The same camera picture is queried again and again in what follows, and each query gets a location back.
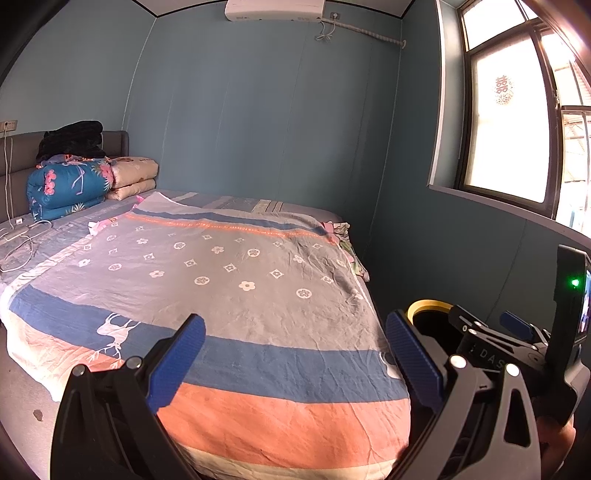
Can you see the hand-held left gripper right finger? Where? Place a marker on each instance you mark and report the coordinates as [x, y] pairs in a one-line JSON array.
[[415, 360]]

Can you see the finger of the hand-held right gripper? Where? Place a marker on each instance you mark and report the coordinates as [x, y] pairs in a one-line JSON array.
[[489, 344], [517, 324]]

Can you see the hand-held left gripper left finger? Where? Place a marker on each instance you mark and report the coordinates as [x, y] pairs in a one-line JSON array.
[[178, 360]]

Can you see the yellow rimmed brown trash bin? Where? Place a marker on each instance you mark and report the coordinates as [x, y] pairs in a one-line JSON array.
[[429, 304]]

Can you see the person's right hand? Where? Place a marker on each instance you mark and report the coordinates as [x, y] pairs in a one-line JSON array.
[[556, 438]]

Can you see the striped flower printed blanket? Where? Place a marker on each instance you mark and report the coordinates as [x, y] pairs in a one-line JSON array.
[[231, 300]]

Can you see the pink green floral cloth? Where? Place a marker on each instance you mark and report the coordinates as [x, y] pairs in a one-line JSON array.
[[346, 244]]

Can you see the bed with striped sheet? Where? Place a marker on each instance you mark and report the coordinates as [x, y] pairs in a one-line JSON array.
[[240, 203]]

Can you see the dark framed window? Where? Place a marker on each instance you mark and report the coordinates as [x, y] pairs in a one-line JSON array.
[[503, 152]]

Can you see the beige folded quilt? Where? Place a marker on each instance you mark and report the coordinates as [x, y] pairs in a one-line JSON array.
[[134, 177]]

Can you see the blue floral folded quilt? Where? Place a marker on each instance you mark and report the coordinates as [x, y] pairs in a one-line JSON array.
[[64, 189]]

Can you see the white power strip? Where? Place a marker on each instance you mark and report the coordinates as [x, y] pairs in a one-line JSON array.
[[16, 233]]

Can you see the red paper window decal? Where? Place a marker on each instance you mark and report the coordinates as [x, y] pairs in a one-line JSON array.
[[503, 90]]

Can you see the black folded clothes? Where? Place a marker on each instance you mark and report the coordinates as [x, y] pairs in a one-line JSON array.
[[74, 141]]

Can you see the grey padded headboard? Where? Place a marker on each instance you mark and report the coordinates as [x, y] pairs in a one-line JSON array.
[[23, 157]]

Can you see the white air conditioner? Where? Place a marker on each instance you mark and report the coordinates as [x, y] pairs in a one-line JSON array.
[[272, 10]]

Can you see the white wall socket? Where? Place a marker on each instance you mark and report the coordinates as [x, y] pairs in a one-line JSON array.
[[9, 124]]

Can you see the white wrapped wall pipe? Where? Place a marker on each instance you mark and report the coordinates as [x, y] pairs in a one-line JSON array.
[[374, 33]]

